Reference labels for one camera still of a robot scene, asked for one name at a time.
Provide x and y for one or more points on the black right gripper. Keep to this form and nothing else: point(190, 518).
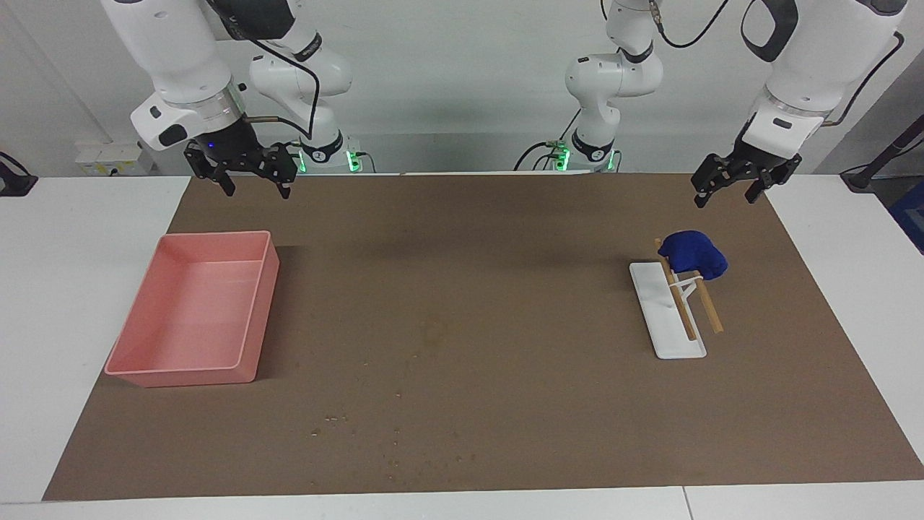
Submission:
point(231, 148)

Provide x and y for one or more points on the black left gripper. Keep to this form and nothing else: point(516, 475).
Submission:
point(754, 159)

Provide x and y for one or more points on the blue towel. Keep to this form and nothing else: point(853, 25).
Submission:
point(693, 253)

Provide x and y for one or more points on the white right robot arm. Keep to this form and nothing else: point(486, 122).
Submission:
point(180, 58)

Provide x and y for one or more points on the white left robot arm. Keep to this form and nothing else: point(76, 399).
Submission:
point(816, 65)

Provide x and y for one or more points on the black stand pole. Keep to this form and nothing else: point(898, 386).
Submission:
point(884, 159)

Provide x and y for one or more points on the wooden rod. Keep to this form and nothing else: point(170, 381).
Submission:
point(711, 310)
point(682, 310)

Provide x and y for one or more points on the pink plastic bin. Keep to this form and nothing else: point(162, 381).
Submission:
point(195, 310)

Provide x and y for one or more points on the white rack base tray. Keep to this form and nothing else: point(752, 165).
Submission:
point(660, 318)

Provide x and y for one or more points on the blue box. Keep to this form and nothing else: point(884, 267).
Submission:
point(911, 217)

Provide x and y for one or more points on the black table clamp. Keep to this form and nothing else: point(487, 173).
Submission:
point(14, 180)

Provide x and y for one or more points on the brown table mat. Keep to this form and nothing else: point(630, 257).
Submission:
point(462, 289)

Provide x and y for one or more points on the white rack bracket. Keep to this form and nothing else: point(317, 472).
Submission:
point(686, 283)

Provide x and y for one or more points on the white wall socket box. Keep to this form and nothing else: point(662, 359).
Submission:
point(112, 159)

